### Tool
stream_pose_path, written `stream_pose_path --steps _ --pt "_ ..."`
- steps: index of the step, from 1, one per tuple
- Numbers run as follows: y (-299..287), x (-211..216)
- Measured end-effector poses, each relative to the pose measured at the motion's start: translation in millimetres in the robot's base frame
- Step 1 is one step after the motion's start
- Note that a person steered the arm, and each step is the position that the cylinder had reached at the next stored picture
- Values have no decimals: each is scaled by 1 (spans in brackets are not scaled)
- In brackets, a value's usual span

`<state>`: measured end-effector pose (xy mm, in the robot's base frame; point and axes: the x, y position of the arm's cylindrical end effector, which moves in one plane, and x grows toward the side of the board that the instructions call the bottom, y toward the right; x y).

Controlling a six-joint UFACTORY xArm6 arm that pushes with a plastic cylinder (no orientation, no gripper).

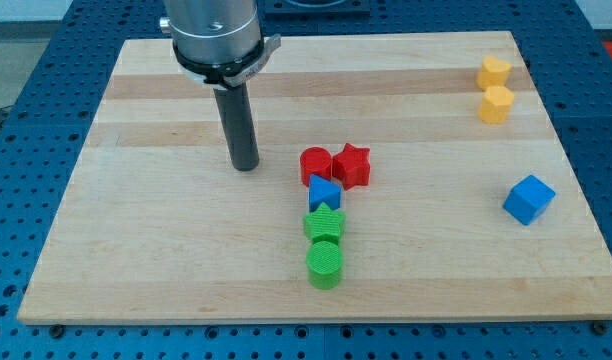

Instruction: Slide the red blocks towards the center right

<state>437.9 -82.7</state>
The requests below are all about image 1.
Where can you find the blue triangle block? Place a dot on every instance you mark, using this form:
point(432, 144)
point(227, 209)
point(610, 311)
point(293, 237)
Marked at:
point(321, 191)

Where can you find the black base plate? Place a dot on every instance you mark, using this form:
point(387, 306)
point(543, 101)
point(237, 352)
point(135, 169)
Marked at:
point(315, 7)

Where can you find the black clamp ring mount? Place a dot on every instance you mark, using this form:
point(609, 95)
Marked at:
point(227, 76)

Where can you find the wooden board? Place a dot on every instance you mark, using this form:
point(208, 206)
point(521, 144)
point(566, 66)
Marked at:
point(157, 227)

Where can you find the yellow hexagon block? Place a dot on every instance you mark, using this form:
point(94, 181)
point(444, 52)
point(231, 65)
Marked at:
point(496, 104)

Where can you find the green star block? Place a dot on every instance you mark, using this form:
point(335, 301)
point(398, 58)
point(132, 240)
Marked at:
point(324, 224)

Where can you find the red cylinder block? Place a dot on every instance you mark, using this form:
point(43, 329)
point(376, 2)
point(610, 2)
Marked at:
point(315, 161)

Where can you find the green cylinder block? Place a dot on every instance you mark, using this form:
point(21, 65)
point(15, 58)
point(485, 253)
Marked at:
point(324, 263)

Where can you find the red star block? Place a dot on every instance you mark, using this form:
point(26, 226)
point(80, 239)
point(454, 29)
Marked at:
point(352, 166)

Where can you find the blue cube block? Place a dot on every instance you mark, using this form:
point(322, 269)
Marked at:
point(528, 199)

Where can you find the yellow heart block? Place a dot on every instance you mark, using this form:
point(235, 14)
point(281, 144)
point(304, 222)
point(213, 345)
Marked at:
point(493, 72)

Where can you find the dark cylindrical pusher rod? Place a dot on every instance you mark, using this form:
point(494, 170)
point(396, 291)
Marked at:
point(238, 126)

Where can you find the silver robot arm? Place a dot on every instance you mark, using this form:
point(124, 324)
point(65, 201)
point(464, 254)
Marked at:
point(220, 44)

